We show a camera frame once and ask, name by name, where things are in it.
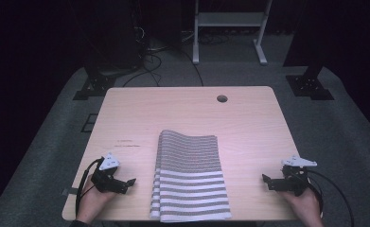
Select pile of striped towels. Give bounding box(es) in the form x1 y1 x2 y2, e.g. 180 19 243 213
150 129 233 224

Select black floor socket plate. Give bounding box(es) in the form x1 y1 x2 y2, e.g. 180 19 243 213
80 113 99 133

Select black stand base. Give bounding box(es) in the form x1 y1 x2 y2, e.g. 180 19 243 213
285 64 335 101
72 66 118 101

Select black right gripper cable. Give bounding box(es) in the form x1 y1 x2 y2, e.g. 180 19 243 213
305 169 355 227

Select person's left hand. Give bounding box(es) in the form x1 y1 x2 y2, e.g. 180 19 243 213
76 175 117 224

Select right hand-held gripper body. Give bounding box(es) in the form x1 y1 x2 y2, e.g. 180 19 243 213
273 154 318 198

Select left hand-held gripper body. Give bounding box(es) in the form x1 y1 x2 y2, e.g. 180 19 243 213
91 152 129 194

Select white metal stand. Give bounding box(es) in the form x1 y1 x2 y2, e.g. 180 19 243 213
192 0 273 66

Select person's right hand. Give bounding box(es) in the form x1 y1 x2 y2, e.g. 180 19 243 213
279 188 326 227

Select black floor cables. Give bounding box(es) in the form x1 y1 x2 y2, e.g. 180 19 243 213
121 25 205 88

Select grey tape strip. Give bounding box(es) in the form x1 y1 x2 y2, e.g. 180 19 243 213
61 187 79 197

